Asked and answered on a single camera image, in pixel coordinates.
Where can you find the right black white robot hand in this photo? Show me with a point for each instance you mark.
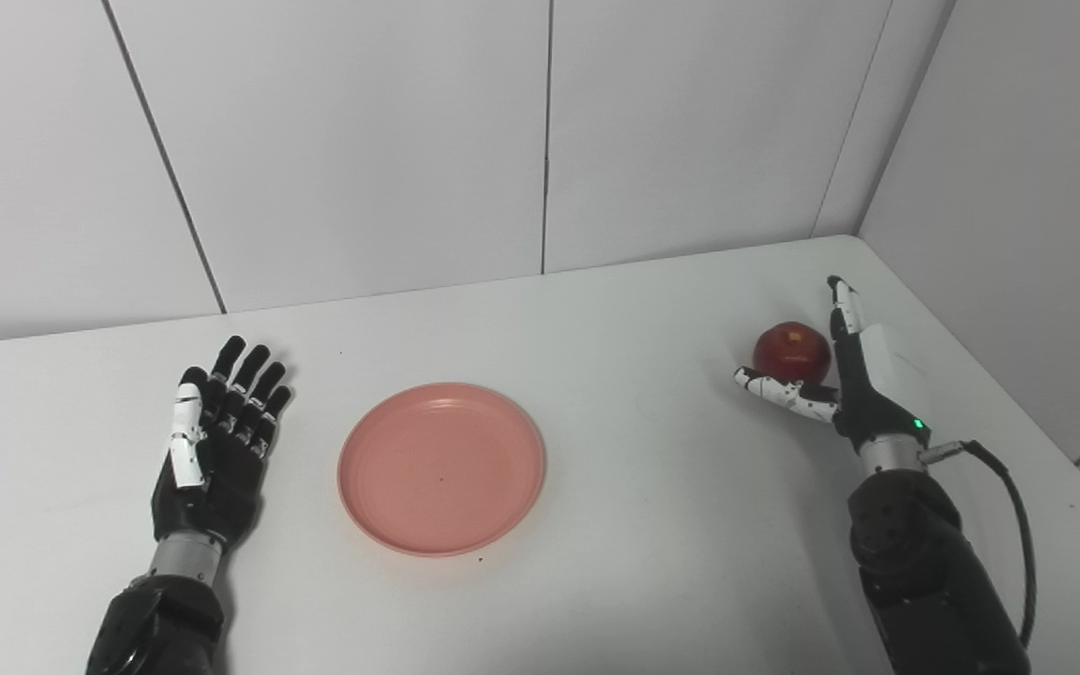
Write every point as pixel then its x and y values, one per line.
pixel 863 403

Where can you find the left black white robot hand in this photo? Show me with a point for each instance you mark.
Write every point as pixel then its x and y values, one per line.
pixel 221 469

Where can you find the red apple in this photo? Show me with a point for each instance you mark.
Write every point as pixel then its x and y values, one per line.
pixel 791 352

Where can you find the pink round plate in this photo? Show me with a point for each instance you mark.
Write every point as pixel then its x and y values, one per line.
pixel 442 469

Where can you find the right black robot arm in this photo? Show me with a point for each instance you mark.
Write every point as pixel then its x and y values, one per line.
pixel 924 572

